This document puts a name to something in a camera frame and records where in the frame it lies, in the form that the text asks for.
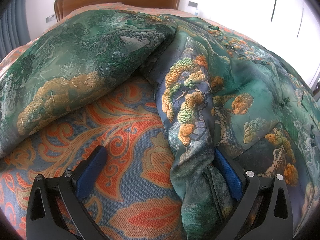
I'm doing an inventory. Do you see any green landscape print garment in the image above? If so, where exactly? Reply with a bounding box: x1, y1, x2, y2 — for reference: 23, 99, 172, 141
0, 9, 320, 240

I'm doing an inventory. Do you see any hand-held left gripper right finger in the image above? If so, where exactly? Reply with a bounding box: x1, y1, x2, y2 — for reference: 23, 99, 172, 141
214, 146, 295, 240

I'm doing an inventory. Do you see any white wardrobe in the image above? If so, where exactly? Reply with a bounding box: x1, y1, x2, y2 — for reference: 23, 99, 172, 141
225, 0, 320, 88

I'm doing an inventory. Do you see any grey curtain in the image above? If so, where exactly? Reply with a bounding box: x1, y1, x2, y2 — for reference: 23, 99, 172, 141
0, 0, 32, 63

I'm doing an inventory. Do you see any orange blue patterned bedspread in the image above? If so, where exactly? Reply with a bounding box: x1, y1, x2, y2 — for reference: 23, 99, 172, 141
0, 2, 320, 240

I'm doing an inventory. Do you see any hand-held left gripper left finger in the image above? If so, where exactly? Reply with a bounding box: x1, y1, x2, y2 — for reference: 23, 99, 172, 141
26, 145, 108, 240

